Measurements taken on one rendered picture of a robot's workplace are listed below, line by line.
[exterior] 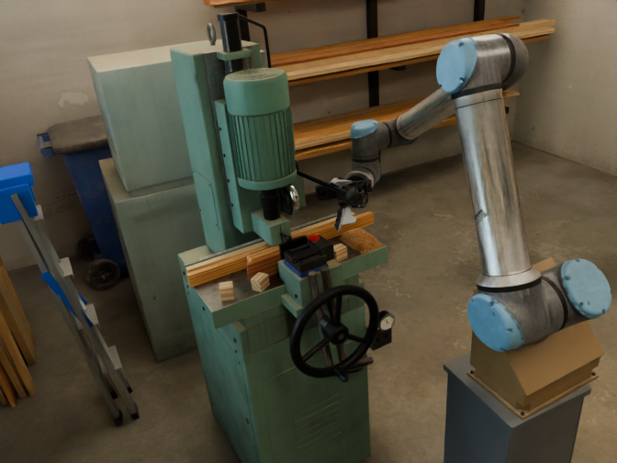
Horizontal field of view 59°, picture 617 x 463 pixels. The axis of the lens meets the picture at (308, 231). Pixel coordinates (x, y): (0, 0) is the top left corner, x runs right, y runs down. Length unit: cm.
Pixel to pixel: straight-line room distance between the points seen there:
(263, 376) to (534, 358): 79
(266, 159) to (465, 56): 58
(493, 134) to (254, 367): 95
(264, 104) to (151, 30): 238
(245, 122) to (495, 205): 68
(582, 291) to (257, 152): 89
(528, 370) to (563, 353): 14
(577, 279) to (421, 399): 121
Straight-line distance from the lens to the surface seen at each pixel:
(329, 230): 180
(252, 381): 173
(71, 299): 225
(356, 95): 439
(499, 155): 132
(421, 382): 258
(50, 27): 374
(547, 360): 171
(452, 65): 133
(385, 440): 235
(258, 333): 164
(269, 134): 150
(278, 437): 194
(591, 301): 148
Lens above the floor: 176
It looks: 27 degrees down
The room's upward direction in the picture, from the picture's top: 5 degrees counter-clockwise
